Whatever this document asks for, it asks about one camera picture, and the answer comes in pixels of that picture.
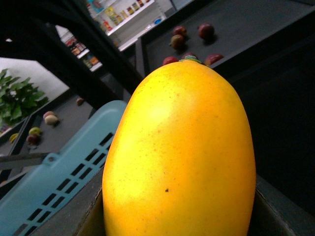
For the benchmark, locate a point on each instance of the yellow mango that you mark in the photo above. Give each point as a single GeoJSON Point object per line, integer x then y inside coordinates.
{"type": "Point", "coordinates": [182, 161]}

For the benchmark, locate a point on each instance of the light blue plastic basket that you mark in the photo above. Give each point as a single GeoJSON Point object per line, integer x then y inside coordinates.
{"type": "Point", "coordinates": [47, 188]}

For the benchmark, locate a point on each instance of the red green fruit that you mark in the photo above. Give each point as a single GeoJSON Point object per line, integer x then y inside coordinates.
{"type": "Point", "coordinates": [177, 42]}

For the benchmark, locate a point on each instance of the red fruit on shelf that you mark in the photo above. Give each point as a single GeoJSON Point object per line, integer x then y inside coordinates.
{"type": "Point", "coordinates": [180, 30]}
{"type": "Point", "coordinates": [206, 31]}

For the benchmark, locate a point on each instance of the white goods shelf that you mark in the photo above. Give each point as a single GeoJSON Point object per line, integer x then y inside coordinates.
{"type": "Point", "coordinates": [123, 21]}

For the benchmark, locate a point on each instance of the black display stand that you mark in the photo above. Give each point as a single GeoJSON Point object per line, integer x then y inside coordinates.
{"type": "Point", "coordinates": [246, 32]}

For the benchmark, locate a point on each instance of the green potted plant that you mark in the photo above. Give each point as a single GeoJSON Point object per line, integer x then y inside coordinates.
{"type": "Point", "coordinates": [19, 98]}

